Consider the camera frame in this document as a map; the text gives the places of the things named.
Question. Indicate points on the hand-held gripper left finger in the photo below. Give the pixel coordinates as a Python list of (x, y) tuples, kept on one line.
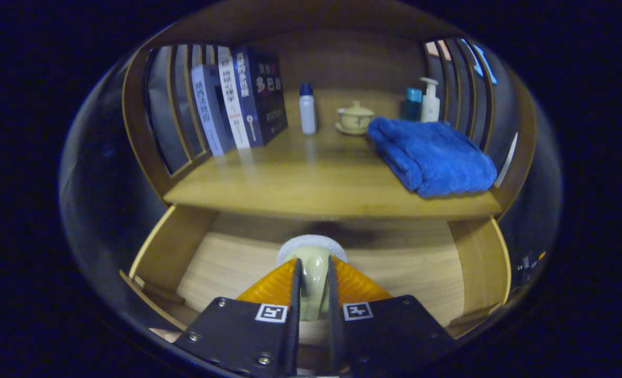
[(292, 336)]

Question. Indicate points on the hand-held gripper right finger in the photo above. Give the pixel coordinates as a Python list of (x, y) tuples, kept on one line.
[(334, 336)]

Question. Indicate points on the pale green ceramic ornament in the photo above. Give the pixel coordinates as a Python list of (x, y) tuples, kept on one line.
[(313, 273)]

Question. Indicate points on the wooden drawer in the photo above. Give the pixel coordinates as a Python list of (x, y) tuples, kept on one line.
[(227, 268)]

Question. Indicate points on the wooden cabinet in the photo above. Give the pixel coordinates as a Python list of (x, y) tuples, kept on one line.
[(342, 58)]

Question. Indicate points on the folded blue towel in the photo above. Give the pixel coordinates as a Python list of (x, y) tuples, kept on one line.
[(432, 157)]

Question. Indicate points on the lidded ceramic teacup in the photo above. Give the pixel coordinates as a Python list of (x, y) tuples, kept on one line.
[(355, 119)]

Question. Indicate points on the white bottle blue cap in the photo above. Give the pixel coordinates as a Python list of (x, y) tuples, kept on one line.
[(308, 113)]

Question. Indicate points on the light blue book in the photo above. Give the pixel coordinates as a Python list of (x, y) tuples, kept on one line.
[(208, 113)]

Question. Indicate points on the white book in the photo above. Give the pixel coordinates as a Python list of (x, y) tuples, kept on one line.
[(235, 102)]

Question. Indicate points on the dark blue book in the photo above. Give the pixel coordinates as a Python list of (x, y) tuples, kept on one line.
[(266, 94)]

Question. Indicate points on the teal bottle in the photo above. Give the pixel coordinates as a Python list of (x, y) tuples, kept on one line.
[(413, 105)]

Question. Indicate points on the white pump bottle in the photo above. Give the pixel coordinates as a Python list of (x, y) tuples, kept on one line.
[(430, 107)]

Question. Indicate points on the black backdrop cloth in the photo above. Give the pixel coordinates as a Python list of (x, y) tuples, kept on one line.
[(158, 115)]

